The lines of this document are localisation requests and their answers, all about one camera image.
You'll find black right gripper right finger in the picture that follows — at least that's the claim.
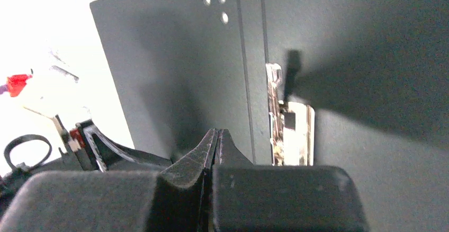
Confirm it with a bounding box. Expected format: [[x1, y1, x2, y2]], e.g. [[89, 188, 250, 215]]
[[211, 130, 370, 231]]

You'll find beige folder with black inside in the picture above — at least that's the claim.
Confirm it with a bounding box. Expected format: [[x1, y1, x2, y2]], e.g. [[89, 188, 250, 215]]
[[90, 0, 448, 231]]

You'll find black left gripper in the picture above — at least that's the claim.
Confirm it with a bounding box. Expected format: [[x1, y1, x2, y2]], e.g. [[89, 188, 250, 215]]
[[1, 120, 172, 214]]

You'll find metal folder clip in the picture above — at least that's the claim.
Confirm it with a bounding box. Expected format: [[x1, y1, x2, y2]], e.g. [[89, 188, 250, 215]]
[[265, 64, 315, 166]]

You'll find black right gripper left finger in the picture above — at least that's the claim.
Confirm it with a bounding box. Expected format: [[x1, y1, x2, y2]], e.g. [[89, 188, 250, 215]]
[[146, 129, 219, 231]]

